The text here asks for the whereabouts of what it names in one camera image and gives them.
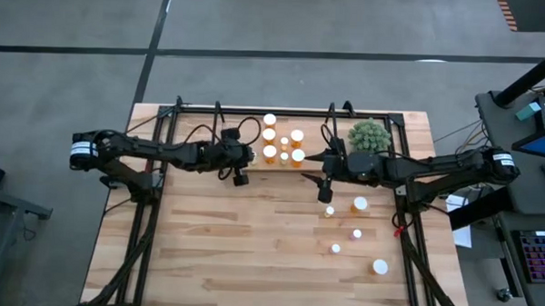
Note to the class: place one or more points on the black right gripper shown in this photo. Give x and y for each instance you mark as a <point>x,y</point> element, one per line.
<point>340,166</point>

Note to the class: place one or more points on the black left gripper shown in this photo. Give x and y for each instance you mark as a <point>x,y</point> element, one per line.
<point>227,156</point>

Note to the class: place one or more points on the small pink medicine bottle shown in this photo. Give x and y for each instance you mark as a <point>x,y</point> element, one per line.
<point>356,234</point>
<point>336,249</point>

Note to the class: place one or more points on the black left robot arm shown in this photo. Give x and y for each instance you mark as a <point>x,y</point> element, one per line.
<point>141,146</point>

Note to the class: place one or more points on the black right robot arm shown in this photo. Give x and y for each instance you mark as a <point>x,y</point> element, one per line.
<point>435,170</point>

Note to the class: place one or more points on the green potted plant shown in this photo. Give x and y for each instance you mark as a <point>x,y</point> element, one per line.
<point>369,138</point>

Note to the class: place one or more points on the red zip tie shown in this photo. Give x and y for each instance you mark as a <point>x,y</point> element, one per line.
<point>397,229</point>

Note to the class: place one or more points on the white paper sheet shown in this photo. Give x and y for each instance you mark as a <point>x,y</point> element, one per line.
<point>456,202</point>
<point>463,236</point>

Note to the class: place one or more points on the black desk crossbar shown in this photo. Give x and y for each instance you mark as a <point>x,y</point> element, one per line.
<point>479,209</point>

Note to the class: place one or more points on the grey desk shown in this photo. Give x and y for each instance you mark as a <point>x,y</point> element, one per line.
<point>540,303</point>
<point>500,133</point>

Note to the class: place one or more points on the teal box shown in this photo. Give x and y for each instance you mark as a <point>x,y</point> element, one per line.
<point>528,111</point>

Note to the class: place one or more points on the black caster wheel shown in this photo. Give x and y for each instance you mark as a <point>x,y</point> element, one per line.
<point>504,295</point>

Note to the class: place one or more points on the monitor with blue screen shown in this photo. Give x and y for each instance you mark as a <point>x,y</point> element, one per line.
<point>543,144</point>

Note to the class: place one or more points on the black slanted pole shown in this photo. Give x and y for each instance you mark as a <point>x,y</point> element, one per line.
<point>529,78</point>

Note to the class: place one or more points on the backlit keyboard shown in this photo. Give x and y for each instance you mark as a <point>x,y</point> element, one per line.
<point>541,255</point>

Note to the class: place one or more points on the grey side table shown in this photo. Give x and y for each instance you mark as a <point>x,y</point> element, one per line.
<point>7,203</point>

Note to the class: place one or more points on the black mat orange stripes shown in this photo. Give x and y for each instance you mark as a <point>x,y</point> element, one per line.
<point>534,12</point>

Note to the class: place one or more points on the wooden shelf black metal frame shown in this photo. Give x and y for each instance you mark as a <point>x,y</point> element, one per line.
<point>314,127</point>

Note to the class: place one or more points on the black aluminium table frame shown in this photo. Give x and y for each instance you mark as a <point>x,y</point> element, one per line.
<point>292,113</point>

